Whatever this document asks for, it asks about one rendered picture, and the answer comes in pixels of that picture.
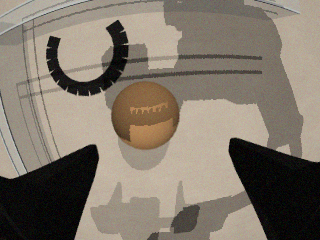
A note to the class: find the tan ball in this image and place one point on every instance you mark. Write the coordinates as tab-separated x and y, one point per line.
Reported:
145	115

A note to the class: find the black arc segment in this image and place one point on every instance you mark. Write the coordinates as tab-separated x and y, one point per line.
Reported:
115	28
53	42
121	50
104	82
120	38
83	89
118	62
112	73
64	82
94	87
51	53
73	87
53	64
57	74

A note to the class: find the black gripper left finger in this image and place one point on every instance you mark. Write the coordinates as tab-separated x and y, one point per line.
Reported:
47	203

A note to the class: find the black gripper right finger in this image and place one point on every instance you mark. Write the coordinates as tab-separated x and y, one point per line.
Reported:
283	189

